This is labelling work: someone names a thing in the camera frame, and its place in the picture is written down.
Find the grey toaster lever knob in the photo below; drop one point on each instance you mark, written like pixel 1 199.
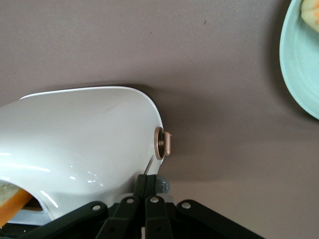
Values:
pixel 164 186

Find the white bread slice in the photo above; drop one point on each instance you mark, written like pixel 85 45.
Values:
pixel 11 201

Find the pale green round plate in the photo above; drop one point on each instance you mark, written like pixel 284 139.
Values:
pixel 301 74

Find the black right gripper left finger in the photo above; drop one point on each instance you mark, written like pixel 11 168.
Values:
pixel 124 214

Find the white two-slot toaster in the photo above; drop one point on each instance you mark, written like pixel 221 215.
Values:
pixel 74 139

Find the triangular golden puff pastry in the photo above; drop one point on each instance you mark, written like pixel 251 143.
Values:
pixel 311 12

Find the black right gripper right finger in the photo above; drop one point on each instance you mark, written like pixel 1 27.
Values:
pixel 155 216

